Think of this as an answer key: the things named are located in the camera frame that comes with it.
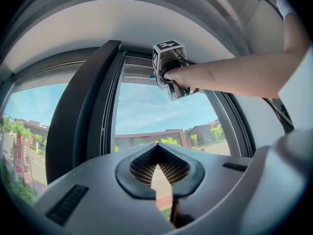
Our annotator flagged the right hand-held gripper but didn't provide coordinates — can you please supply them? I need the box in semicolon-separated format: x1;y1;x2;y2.
153;39;192;102

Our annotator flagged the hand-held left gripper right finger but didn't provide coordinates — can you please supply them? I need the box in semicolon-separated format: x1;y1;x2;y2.
157;142;253;230

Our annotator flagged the black window frame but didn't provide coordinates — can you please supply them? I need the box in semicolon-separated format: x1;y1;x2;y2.
0;40;296;198

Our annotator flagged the casement window glass pane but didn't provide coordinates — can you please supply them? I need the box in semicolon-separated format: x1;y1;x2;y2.
114;55;232;156

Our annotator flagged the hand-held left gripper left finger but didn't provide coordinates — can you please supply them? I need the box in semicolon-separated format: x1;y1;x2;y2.
33;142;177;235

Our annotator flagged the person's right forearm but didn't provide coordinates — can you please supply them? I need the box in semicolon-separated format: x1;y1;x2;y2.
192;51;310;100

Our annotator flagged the large fixed window pane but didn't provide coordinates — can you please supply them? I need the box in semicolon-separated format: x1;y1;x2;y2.
1;82;69;205

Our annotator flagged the person's white t-shirt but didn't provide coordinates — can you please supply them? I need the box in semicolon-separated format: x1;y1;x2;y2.
271;0;298;22

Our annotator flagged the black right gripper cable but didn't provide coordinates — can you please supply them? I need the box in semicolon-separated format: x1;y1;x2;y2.
172;48;198;66

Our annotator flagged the red street sign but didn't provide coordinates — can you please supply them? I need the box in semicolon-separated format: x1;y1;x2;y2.
12;133;34;175

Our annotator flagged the person's right hand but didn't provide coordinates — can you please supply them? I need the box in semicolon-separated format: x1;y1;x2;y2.
163;66;194;89

